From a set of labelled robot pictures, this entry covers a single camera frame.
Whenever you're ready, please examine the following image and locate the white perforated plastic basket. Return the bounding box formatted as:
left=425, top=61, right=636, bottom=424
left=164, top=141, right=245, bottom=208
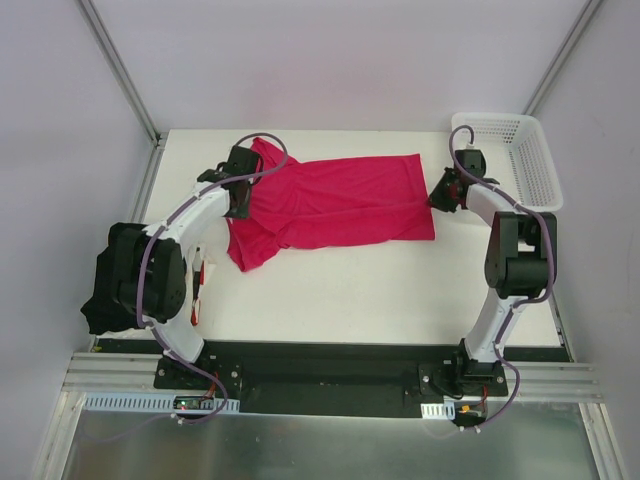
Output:
left=451, top=112, right=564, bottom=212

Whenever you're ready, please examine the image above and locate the aluminium frame rail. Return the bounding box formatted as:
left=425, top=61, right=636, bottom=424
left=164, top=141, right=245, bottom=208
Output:
left=63, top=352, right=166, bottom=389

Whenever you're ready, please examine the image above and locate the white red folded shirt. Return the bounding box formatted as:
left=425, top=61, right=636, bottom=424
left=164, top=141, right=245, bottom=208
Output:
left=190, top=244, right=216, bottom=326

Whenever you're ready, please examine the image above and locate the white slotted cable duct left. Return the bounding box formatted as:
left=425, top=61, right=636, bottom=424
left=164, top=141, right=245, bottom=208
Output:
left=84, top=393, right=240, bottom=415

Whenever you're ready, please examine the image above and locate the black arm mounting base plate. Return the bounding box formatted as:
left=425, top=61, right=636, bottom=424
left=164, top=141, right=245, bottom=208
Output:
left=97, top=337, right=511, bottom=415

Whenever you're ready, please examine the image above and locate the black folded t shirt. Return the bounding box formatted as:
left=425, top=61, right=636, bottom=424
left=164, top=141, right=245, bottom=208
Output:
left=81, top=246, right=138, bottom=335

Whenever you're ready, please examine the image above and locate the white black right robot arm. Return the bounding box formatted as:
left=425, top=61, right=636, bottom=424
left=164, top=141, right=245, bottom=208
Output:
left=429, top=148, right=557, bottom=396

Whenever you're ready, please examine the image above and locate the white slotted cable duct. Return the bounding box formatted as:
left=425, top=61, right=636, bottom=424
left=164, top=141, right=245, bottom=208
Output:
left=420, top=402, right=456, bottom=421
left=84, top=393, right=240, bottom=415

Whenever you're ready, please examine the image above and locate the pink t shirt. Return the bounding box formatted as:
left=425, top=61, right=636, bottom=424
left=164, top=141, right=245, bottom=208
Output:
left=227, top=153, right=436, bottom=272

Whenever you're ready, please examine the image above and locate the white slotted cable duct right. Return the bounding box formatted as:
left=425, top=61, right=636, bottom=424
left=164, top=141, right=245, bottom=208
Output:
left=420, top=402, right=456, bottom=421

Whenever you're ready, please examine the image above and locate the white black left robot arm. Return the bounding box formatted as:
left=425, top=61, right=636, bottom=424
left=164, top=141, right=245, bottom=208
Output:
left=110, top=146, right=263, bottom=389

